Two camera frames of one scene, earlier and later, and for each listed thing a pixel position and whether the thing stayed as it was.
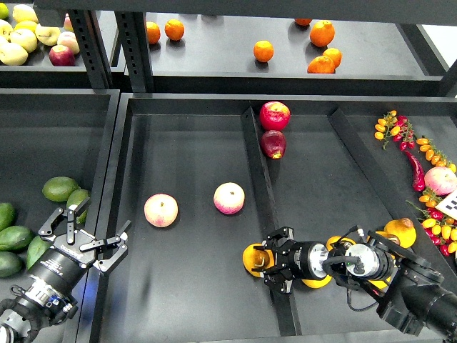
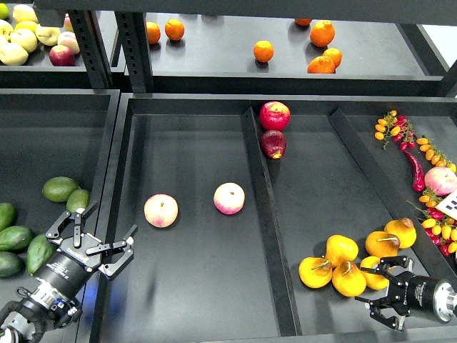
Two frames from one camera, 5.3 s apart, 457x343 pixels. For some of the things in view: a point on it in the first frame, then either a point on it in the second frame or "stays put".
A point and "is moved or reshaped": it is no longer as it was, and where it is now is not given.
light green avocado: [58, 189] stays put
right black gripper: [294, 259] → [407, 293]
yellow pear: [256, 258] is moved or reshaped
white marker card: [448, 205] stays put
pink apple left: [161, 210] stays put
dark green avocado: [37, 247] stays put
